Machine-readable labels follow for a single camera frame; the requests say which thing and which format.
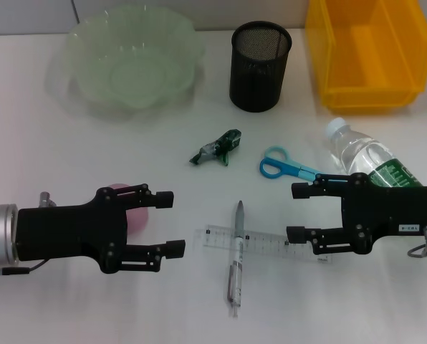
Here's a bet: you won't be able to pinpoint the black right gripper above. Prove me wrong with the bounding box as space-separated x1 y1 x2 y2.
286 173 427 256

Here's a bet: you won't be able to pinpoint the pink toy peach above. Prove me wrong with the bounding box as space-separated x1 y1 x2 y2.
105 182 150 237

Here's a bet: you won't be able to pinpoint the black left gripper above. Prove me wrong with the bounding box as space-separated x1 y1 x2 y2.
16 183 186 275

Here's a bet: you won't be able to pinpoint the silver ballpoint pen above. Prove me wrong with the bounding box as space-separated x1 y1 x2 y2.
224 200 246 318

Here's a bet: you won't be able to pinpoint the black mesh pen holder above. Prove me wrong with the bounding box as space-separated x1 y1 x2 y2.
229 20 293 113

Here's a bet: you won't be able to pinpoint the green plastic wrapper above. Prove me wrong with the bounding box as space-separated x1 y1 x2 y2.
188 128 243 168

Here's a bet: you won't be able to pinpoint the silver left wrist stud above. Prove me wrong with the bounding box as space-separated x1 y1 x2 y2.
39 191 57 209

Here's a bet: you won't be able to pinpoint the clear water bottle green label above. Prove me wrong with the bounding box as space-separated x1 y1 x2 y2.
324 117 424 188

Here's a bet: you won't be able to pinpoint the yellow plastic storage bin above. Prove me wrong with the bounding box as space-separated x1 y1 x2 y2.
304 0 427 115

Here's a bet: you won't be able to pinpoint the blue scissors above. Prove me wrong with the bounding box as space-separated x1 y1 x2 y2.
259 145 350 182

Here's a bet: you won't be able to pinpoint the translucent green plastic bowl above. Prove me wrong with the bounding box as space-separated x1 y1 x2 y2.
47 4 207 121

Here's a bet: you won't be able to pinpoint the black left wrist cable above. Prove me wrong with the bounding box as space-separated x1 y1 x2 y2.
0 261 47 280

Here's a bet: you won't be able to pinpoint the clear plastic ruler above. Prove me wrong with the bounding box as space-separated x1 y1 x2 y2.
202 224 335 264

